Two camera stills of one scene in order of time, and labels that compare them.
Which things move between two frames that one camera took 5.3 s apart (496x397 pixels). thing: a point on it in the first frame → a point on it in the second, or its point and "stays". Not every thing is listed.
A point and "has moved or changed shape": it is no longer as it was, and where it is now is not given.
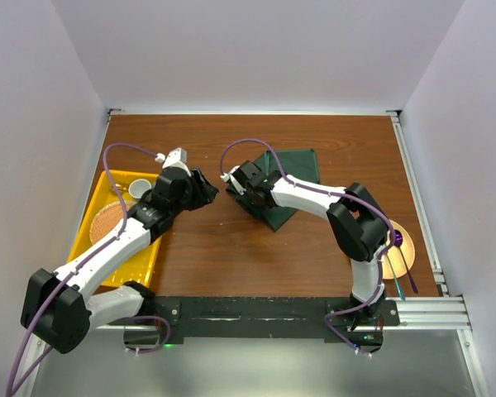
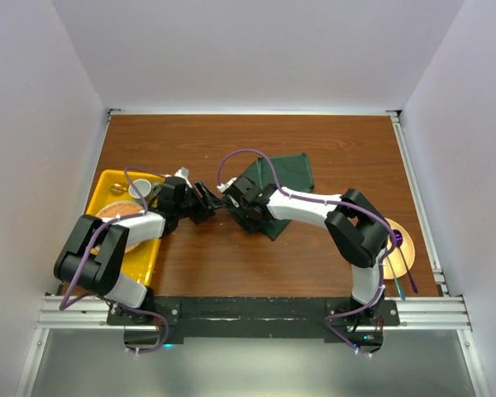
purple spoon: x=398 y=239 stays
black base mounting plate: x=340 y=319 stays
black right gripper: x=245 y=197 → x=236 y=212
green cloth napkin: x=299 y=163 has moved or changed shape
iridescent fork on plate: x=395 y=278 stays
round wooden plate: x=395 y=256 stays
